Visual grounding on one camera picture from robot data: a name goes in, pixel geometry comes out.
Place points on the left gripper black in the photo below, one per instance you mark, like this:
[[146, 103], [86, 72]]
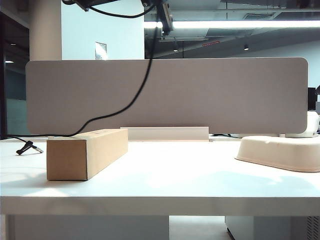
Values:
[[80, 3]]

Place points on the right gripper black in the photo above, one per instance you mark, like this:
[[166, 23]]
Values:
[[151, 2]]

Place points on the red ceiling sign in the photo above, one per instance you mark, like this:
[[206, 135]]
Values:
[[211, 43]]

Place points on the long ceiling light strip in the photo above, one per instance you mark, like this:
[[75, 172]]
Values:
[[237, 24]]

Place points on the grey fabric desk divider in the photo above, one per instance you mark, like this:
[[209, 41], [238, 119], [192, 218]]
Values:
[[200, 95]]

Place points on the brown cardboard box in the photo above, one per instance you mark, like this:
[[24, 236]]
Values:
[[67, 162]]

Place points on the white divider clamp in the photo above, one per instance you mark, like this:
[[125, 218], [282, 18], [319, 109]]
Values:
[[282, 135]]

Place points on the black monitor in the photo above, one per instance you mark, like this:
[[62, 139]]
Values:
[[312, 100]]

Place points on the beige pulp tray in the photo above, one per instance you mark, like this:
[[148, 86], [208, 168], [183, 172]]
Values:
[[280, 152]]

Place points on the white rounded appliance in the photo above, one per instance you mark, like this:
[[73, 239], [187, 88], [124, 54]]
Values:
[[312, 123]]

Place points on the grey desk leg panel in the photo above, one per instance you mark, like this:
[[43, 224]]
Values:
[[87, 228]]

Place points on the white wall notice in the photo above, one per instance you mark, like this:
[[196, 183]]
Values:
[[101, 51]]

